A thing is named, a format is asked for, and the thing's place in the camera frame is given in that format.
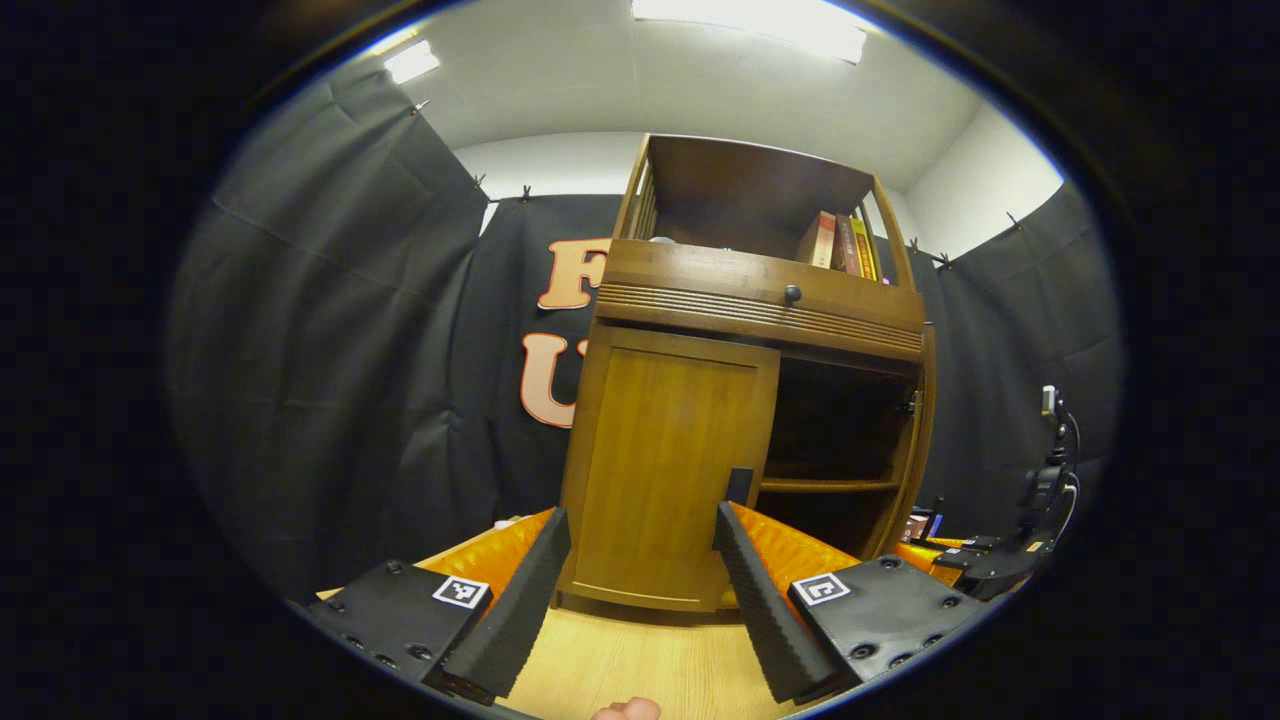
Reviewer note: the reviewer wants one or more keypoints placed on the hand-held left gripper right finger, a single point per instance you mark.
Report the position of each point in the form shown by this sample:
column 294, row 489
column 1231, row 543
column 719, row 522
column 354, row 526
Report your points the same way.
column 760, row 610

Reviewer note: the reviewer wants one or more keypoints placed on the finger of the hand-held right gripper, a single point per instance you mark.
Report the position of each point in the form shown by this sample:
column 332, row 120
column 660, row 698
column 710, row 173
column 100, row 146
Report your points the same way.
column 925, row 560

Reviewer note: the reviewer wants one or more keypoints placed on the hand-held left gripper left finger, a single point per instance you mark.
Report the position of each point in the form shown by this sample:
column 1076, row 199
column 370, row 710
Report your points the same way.
column 525, row 610

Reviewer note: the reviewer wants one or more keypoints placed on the wooden shoe cabinet door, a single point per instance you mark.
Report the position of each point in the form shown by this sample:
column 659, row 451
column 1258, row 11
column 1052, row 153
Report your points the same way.
column 922, row 450
column 660, row 450

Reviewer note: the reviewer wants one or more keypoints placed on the wooden double-door shoe cabinet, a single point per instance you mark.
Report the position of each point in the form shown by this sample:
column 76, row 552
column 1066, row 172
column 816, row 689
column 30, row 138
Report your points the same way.
column 720, row 190

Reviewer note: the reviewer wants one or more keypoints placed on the metal door hinge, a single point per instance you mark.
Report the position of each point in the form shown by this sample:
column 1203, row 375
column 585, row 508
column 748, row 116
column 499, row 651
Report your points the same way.
column 908, row 403

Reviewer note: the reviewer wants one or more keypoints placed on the dark red book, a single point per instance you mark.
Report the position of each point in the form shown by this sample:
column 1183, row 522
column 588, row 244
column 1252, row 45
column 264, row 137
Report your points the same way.
column 915, row 528

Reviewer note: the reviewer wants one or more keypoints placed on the blue white book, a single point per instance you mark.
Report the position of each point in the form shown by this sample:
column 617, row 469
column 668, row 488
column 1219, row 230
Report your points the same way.
column 936, row 520

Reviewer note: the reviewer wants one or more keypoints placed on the wooden inner shelf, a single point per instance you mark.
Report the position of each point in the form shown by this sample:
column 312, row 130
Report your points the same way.
column 830, row 485

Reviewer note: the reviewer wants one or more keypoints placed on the black backdrop cloth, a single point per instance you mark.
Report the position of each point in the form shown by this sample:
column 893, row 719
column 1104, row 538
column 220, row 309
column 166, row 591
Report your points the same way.
column 330, row 380

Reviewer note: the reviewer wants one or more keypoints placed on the brown book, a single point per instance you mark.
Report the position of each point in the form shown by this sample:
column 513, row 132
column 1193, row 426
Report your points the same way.
column 846, row 245

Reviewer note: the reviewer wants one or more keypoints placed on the tan red book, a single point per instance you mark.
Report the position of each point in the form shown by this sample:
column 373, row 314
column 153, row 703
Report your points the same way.
column 818, row 240

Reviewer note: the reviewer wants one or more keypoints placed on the wooden drawer with black knob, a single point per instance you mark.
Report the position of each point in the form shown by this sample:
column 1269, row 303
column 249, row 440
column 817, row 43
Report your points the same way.
column 700, row 275

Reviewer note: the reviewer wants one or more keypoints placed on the ceiling light panel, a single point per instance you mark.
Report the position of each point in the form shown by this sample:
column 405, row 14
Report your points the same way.
column 412, row 62

